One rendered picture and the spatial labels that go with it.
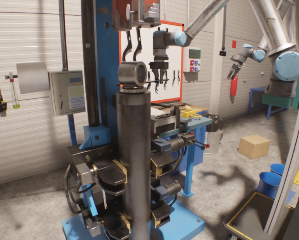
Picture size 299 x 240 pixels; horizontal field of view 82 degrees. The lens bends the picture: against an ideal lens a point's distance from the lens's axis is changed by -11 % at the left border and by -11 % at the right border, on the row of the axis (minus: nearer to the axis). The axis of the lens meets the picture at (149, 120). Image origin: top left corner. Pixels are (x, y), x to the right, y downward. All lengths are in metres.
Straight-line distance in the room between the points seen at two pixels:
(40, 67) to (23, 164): 1.87
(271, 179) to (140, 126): 2.03
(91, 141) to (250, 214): 1.57
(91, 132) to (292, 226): 1.55
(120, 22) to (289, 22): 1.40
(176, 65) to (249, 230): 3.15
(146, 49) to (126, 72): 2.49
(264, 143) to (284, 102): 2.60
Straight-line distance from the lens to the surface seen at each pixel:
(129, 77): 1.10
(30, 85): 1.80
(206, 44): 4.79
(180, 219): 2.15
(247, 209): 2.12
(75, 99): 1.88
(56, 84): 1.83
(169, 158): 1.36
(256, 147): 3.74
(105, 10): 1.55
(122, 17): 1.32
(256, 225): 2.00
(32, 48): 3.00
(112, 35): 1.54
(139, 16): 0.94
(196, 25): 1.40
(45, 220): 2.52
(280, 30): 1.19
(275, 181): 2.76
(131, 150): 1.18
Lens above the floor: 1.66
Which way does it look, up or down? 18 degrees down
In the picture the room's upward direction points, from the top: straight up
